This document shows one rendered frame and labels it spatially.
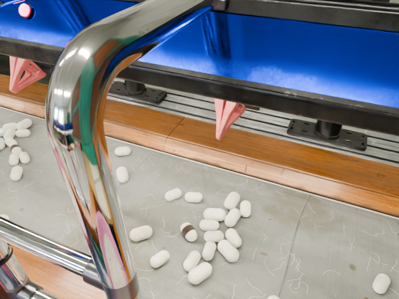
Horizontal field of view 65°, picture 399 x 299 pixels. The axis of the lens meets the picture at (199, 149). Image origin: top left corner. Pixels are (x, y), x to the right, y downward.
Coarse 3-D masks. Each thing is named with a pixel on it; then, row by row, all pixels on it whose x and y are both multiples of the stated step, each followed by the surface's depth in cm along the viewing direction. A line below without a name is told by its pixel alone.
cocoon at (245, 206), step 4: (240, 204) 54; (244, 204) 53; (248, 204) 53; (240, 208) 53; (244, 208) 53; (248, 208) 53; (240, 212) 53; (244, 212) 52; (248, 212) 52; (244, 216) 52; (248, 216) 53
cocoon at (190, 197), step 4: (188, 192) 56; (192, 192) 56; (196, 192) 56; (188, 196) 55; (192, 196) 55; (196, 196) 55; (200, 196) 55; (188, 200) 55; (192, 200) 55; (196, 200) 55; (200, 200) 55
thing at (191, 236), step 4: (184, 224) 50; (188, 224) 50; (180, 228) 50; (188, 232) 49; (192, 232) 49; (196, 232) 49; (188, 236) 48; (192, 236) 48; (196, 236) 49; (188, 240) 49; (192, 240) 49
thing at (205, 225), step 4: (204, 220) 51; (208, 220) 51; (212, 220) 51; (200, 224) 50; (204, 224) 50; (208, 224) 50; (212, 224) 50; (216, 224) 50; (204, 228) 50; (208, 228) 50; (212, 228) 50; (216, 228) 50
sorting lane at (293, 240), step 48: (48, 144) 70; (0, 192) 58; (48, 192) 58; (144, 192) 58; (240, 192) 58; (288, 192) 58; (144, 240) 50; (288, 240) 50; (336, 240) 50; (384, 240) 50; (144, 288) 44; (192, 288) 44; (240, 288) 44; (288, 288) 44; (336, 288) 44
